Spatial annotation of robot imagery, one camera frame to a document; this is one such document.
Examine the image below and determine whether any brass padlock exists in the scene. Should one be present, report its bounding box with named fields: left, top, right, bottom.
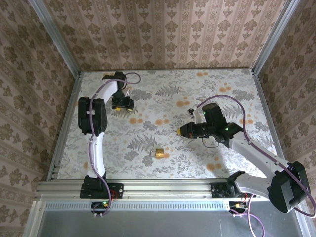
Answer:
left=150, top=147, right=166, bottom=158

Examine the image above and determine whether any right small circuit board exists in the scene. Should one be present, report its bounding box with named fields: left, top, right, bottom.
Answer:
left=228, top=201, right=249, bottom=218

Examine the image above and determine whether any small circuit board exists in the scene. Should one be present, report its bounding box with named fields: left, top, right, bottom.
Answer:
left=91, top=201, right=112, bottom=218
left=228, top=201, right=249, bottom=218

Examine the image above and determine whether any grey metal panel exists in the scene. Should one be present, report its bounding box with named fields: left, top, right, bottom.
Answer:
left=37, top=209, right=305, bottom=237

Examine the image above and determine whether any left small circuit board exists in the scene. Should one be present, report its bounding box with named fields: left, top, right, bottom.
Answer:
left=91, top=201, right=112, bottom=218

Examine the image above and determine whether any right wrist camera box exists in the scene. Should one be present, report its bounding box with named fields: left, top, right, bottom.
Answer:
left=189, top=107, right=206, bottom=124

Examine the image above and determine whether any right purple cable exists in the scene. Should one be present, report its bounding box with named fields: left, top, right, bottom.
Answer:
left=196, top=95, right=312, bottom=237

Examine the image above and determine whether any purple cable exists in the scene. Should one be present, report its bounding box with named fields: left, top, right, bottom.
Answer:
left=196, top=95, right=312, bottom=237
left=86, top=71, right=142, bottom=218

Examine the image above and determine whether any right thin black wire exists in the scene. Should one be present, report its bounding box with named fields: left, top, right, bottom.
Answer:
left=201, top=137, right=221, bottom=149

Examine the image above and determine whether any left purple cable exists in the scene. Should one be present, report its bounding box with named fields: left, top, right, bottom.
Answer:
left=86, top=71, right=142, bottom=218

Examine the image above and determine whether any left aluminium side rail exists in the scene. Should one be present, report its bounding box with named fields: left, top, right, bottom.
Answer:
left=46, top=71, right=82, bottom=181

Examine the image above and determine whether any aluminium side rail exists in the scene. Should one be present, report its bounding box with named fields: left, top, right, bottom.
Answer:
left=251, top=70, right=291, bottom=180
left=46, top=71, right=82, bottom=181

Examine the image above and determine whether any right aluminium side rail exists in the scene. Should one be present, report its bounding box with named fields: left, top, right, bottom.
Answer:
left=251, top=70, right=291, bottom=180

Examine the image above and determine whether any aluminium front rail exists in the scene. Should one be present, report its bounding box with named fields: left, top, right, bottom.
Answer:
left=34, top=179, right=303, bottom=199

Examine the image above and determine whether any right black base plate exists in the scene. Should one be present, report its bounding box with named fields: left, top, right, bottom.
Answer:
left=211, top=182, right=257, bottom=199

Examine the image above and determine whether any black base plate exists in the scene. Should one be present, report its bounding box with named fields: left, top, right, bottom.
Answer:
left=211, top=182, right=257, bottom=199
left=79, top=183, right=124, bottom=199

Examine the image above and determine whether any grey slotted cable duct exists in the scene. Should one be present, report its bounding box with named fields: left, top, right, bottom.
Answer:
left=43, top=199, right=232, bottom=210

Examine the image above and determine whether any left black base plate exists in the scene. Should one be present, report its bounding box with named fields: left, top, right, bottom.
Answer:
left=79, top=183, right=124, bottom=199

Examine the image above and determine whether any left aluminium corner post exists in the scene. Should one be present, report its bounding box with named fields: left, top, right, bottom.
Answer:
left=27, top=0, right=82, bottom=76

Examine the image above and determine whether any aluminium corner post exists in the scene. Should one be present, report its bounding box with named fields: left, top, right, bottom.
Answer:
left=251, top=0, right=301, bottom=75
left=27, top=0, right=82, bottom=76

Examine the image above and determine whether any right aluminium corner post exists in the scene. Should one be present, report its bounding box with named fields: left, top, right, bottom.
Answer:
left=251, top=0, right=301, bottom=75

